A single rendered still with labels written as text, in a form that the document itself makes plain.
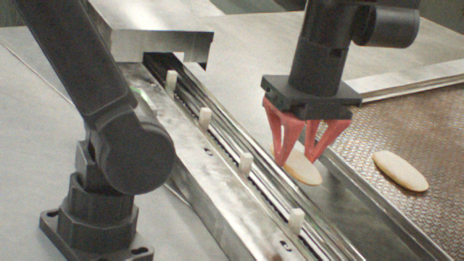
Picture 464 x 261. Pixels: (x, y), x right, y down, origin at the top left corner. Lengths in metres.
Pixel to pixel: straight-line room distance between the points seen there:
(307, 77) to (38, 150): 0.40
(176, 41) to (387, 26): 0.52
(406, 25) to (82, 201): 0.40
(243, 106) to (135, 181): 0.53
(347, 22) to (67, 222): 0.36
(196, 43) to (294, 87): 0.48
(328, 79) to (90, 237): 0.31
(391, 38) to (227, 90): 0.53
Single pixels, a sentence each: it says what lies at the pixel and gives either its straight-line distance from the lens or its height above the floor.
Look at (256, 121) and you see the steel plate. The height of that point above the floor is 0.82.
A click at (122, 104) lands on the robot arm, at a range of 0.78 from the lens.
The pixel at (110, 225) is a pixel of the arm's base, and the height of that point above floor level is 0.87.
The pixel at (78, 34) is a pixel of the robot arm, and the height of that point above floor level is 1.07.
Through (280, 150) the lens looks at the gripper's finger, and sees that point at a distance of 0.91.
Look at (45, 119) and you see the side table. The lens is 1.17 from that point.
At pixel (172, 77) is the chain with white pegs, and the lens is 1.26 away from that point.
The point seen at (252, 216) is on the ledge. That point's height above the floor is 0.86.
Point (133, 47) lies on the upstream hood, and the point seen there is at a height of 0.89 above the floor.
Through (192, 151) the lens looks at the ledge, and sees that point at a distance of 1.03.
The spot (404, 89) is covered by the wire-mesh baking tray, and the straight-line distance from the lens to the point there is 1.24.
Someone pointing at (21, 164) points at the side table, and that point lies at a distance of 1.04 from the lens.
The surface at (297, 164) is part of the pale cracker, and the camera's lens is 0.91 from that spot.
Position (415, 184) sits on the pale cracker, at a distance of 0.99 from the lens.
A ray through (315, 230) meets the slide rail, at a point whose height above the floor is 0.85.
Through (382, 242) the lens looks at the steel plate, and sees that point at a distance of 1.02.
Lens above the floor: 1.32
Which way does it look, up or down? 25 degrees down
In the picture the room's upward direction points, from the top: 11 degrees clockwise
